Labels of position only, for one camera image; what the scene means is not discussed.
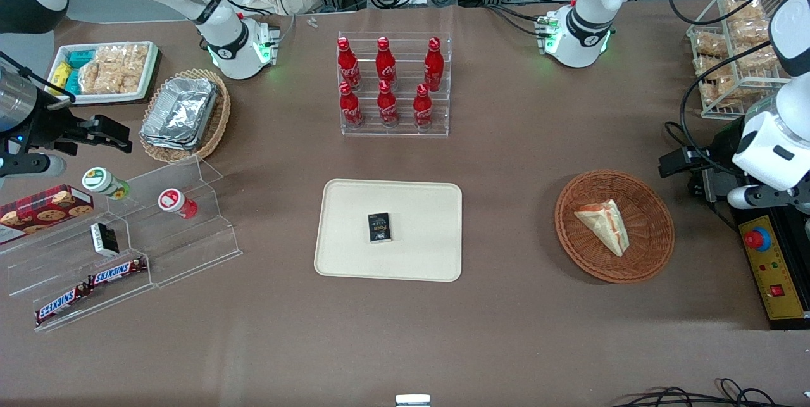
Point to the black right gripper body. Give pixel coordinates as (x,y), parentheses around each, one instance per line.
(45,128)

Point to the triangle sandwich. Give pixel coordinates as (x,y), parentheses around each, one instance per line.
(607,223)

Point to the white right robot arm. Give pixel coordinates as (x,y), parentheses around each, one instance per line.
(224,46)

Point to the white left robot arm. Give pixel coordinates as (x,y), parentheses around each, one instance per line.
(588,21)

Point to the white rectangular snack tray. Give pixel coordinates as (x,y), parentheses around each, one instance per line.
(150,71)

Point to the red-brown wicker basket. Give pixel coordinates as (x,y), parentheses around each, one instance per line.
(652,249)

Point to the light wicker basket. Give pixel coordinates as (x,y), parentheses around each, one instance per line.
(218,122)

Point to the cream plastic tray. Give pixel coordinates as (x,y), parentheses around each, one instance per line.
(417,255)

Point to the black counter appliance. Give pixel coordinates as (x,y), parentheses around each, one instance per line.
(728,131)

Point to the green lid cup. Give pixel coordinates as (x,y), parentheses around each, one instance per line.
(101,181)

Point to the clear rice cracker bag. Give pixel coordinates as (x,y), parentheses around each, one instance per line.
(123,56)
(101,80)

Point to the teal snack pack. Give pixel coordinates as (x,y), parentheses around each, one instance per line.
(72,82)
(80,57)

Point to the yellow snack pack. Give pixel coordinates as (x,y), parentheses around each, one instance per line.
(61,74)

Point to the bagged fried snack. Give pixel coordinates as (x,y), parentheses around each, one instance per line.
(710,44)
(753,32)
(712,66)
(745,10)
(720,90)
(756,59)

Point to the stack of foil trays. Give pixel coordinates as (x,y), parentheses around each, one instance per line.
(180,112)

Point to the red cookie box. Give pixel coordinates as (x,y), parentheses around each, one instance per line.
(38,211)

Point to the red lid cup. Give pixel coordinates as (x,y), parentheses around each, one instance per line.
(174,201)

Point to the red emergency stop button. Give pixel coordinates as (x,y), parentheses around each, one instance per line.
(757,239)

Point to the black and white small box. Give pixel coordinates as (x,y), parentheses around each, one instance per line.
(104,239)

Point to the yellow control box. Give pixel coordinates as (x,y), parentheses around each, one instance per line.
(778,268)

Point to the snickers chocolate bar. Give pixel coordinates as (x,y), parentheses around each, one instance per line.
(117,272)
(60,304)

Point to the clear acrylic stepped shelf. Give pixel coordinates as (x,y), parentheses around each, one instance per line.
(190,249)

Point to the red cola bottle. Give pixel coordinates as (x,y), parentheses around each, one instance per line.
(433,68)
(423,109)
(386,65)
(348,65)
(387,108)
(351,109)

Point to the clear acrylic bottle rack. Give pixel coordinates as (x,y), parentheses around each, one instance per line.
(405,131)

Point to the small black card box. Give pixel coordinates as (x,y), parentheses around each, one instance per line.
(380,228)

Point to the silver metal object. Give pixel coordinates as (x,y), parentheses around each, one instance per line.
(412,400)

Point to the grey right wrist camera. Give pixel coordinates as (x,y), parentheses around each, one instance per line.
(35,165)

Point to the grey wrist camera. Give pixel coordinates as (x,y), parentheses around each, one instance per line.
(35,165)
(753,197)

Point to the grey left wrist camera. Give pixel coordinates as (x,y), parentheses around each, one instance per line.
(753,197)

